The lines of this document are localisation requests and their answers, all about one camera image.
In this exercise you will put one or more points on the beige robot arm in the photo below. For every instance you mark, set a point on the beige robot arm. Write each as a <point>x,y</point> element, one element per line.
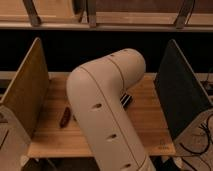
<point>94,90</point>

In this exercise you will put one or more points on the black striped object on table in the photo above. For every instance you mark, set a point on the black striped object on table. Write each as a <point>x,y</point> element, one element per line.
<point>126,100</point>

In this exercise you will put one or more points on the right dark side panel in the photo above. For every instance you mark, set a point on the right dark side panel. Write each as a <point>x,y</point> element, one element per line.
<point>181,95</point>

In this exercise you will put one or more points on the left wooden side panel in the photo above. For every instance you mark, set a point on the left wooden side panel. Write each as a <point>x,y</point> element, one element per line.
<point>22,101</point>

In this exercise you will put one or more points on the wooden shelf with brackets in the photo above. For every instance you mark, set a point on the wooden shelf with brackets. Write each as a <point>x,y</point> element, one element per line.
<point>108,15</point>

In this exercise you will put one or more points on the red-brown handle utensil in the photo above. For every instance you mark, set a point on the red-brown handle utensil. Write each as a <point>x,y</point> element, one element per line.
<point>65,118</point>

